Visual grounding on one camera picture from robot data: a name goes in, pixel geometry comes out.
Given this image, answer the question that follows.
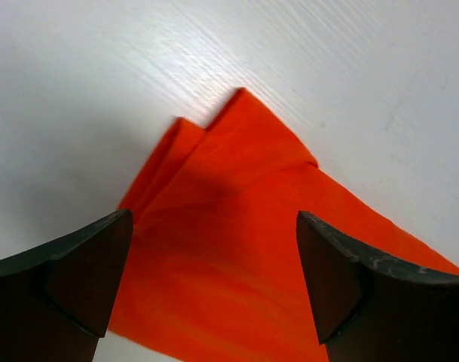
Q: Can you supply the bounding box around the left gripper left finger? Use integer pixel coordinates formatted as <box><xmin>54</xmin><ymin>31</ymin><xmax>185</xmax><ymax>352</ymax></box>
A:
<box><xmin>0</xmin><ymin>210</ymin><xmax>133</xmax><ymax>361</ymax></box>

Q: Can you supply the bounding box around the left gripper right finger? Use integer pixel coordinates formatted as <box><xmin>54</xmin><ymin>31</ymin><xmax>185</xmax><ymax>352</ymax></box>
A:
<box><xmin>296</xmin><ymin>212</ymin><xmax>459</xmax><ymax>361</ymax></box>

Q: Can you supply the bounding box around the orange t-shirt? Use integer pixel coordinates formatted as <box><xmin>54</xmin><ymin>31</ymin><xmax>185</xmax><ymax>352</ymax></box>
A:
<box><xmin>109</xmin><ymin>88</ymin><xmax>459</xmax><ymax>361</ymax></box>

